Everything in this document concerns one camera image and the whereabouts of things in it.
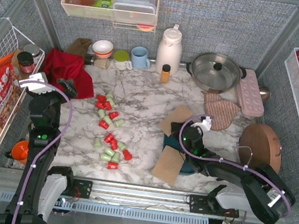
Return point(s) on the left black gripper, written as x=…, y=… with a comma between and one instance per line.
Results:
x=64, y=89

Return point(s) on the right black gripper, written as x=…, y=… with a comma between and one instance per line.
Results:
x=180, y=128

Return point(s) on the teal storage basket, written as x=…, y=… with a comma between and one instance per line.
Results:
x=172, y=142

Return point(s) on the brown cardboard sheet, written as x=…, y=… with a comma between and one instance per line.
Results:
x=180, y=114
x=168, y=166

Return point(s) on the red coffee capsule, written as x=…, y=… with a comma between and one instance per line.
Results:
x=127, y=155

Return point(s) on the green coffee capsule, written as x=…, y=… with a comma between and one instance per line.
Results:
x=121, y=146

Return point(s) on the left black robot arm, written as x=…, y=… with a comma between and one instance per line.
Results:
x=41, y=184

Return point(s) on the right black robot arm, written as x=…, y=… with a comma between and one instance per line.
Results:
x=268, y=196

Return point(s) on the striped oven mitt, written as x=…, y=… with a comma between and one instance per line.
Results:
x=221, y=110

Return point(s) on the red cloth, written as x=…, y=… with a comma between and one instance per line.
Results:
x=60, y=64

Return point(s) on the dark lid jar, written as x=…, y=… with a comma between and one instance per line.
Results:
x=26, y=62

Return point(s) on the silver lid jar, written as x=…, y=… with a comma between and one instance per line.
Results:
x=34, y=50

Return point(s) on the round wooden board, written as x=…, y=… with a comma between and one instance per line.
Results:
x=259, y=144

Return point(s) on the brown paper bag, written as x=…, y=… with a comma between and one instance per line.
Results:
x=79, y=47

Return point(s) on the stainless steel pot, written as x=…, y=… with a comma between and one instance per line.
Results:
x=215, y=73

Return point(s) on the pepper grinder bottle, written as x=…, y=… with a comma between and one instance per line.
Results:
x=102, y=63

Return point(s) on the pink egg tray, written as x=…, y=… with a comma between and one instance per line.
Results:
x=249, y=97

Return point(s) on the orange spice bottle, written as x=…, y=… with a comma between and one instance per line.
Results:
x=165, y=73

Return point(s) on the white orange striped bowl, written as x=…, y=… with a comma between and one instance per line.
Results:
x=103, y=48

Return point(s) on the red capsule near front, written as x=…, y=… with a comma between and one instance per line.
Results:
x=112, y=165

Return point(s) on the green lidded cup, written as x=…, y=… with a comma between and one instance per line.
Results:
x=122, y=60

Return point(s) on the white thermos jug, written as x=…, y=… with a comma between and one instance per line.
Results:
x=169, y=50

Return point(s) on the blue mug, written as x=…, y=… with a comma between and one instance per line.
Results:
x=139, y=58

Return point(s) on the clear plastic container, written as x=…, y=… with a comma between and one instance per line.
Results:
x=135, y=11

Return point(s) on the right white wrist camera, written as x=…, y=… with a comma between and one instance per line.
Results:
x=204, y=124

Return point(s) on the cream wall storage box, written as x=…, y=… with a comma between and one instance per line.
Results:
x=85, y=9

